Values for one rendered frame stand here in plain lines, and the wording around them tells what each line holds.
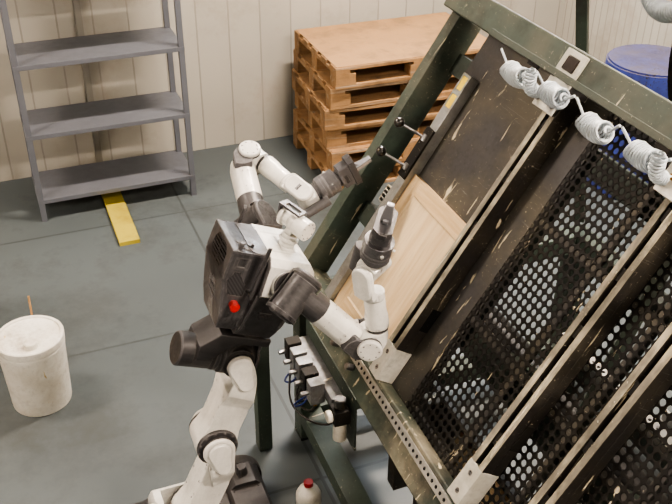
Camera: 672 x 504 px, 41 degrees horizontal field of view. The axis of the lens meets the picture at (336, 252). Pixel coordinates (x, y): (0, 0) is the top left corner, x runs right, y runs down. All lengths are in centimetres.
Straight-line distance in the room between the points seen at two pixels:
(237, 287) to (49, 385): 169
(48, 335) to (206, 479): 126
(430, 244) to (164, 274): 243
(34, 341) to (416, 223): 186
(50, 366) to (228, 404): 132
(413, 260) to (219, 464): 96
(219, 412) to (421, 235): 90
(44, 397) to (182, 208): 193
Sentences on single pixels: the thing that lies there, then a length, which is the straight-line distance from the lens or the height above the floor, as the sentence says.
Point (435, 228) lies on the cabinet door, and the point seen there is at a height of 130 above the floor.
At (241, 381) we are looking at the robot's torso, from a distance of 295.
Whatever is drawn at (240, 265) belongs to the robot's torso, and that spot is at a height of 136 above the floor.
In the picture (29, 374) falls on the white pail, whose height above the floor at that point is 26.
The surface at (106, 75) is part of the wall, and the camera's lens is 614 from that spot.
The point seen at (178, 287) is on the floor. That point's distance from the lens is 500.
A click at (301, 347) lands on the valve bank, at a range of 330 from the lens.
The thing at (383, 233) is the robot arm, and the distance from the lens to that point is 241.
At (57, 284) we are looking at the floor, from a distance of 517.
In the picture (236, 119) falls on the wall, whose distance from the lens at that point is 646.
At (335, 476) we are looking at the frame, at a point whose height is 18.
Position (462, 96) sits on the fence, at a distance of 313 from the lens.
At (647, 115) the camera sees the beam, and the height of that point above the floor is 190.
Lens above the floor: 283
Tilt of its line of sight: 33 degrees down
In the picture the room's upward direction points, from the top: 1 degrees clockwise
